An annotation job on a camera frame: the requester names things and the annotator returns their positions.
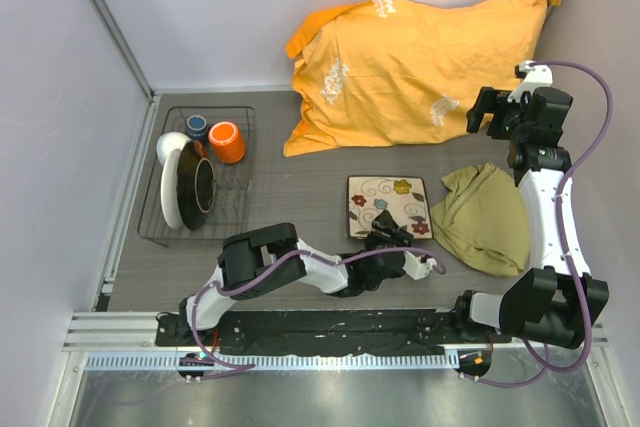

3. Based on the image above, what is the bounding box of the square floral plate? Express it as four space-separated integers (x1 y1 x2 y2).
347 176 433 240

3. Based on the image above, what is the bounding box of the black rimmed round plate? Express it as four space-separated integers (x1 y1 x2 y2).
177 140 216 231

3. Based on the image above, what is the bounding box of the white round plate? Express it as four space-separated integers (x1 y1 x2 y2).
160 149 183 229

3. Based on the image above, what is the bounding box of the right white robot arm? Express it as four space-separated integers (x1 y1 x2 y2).
451 87 609 349

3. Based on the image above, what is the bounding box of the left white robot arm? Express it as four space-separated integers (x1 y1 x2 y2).
177 212 421 346

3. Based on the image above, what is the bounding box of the orange pillowcase cloth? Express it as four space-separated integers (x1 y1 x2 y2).
283 0 561 157

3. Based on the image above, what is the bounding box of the olive green cloth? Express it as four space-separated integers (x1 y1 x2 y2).
431 163 530 277

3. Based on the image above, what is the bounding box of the orange cup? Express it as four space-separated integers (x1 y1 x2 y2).
208 121 246 164

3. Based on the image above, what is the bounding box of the blue cup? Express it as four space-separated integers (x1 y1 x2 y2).
186 115 209 144

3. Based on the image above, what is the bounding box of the white ribbed bowl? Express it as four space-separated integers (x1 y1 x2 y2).
156 132 190 166

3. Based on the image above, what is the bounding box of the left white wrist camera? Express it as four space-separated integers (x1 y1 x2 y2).
403 252 438 281

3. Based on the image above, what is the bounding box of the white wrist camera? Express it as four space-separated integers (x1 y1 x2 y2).
403 252 438 281
508 60 553 103

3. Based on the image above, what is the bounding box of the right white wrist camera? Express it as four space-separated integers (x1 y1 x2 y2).
508 60 553 103

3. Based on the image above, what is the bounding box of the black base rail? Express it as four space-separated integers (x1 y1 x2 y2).
154 307 511 358

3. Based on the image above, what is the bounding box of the white cable duct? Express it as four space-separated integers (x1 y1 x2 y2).
84 350 459 371

